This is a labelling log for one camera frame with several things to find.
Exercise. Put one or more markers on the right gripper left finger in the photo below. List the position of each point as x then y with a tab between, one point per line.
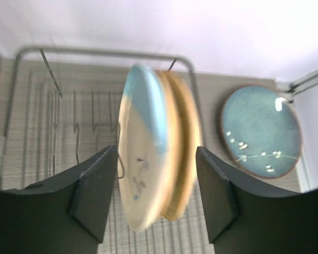
65	213

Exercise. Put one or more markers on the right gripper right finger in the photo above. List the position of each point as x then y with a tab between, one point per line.
246	215

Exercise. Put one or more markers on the dark teal glazed plate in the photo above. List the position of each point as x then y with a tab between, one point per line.
261	131

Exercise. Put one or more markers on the beige bird plate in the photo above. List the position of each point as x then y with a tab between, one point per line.
172	132
191	139

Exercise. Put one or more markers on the blue and cream plate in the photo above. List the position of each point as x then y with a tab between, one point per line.
143	147

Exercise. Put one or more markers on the black wire dish rack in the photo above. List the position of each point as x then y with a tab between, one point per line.
58	116

